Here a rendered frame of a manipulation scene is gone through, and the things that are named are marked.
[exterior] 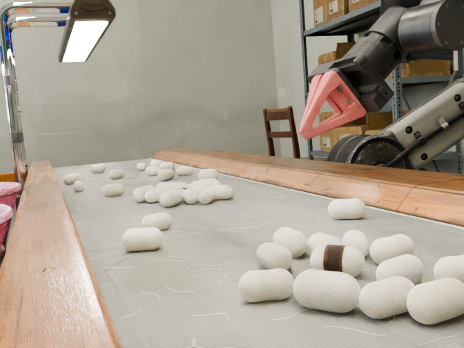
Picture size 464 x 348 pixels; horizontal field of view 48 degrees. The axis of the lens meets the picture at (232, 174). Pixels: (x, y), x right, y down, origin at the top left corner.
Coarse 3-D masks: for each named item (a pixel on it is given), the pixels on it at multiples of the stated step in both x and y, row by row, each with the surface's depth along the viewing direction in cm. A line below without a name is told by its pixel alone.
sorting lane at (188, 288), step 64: (64, 192) 92; (128, 192) 85; (256, 192) 74; (128, 256) 43; (192, 256) 42; (128, 320) 29; (192, 320) 28; (256, 320) 27; (320, 320) 27; (384, 320) 26; (448, 320) 26
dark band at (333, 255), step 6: (330, 246) 33; (336, 246) 33; (342, 246) 33; (324, 252) 33; (330, 252) 33; (336, 252) 33; (342, 252) 33; (324, 258) 33; (330, 258) 33; (336, 258) 33; (324, 264) 33; (330, 264) 33; (336, 264) 33; (324, 270) 33; (330, 270) 33; (336, 270) 33
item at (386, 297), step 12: (396, 276) 27; (372, 288) 26; (384, 288) 26; (396, 288) 26; (408, 288) 26; (360, 300) 26; (372, 300) 26; (384, 300) 26; (396, 300) 26; (372, 312) 26; (384, 312) 26; (396, 312) 26
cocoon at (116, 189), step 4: (108, 184) 81; (112, 184) 81; (116, 184) 81; (120, 184) 81; (104, 188) 81; (108, 188) 81; (112, 188) 81; (116, 188) 81; (120, 188) 81; (104, 192) 81; (108, 192) 81; (112, 192) 81; (116, 192) 81; (120, 192) 81; (108, 196) 81
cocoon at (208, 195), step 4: (200, 192) 67; (204, 192) 66; (208, 192) 66; (212, 192) 67; (200, 196) 66; (204, 196) 66; (208, 196) 66; (212, 196) 67; (200, 200) 66; (204, 200) 66; (208, 200) 66; (212, 200) 68
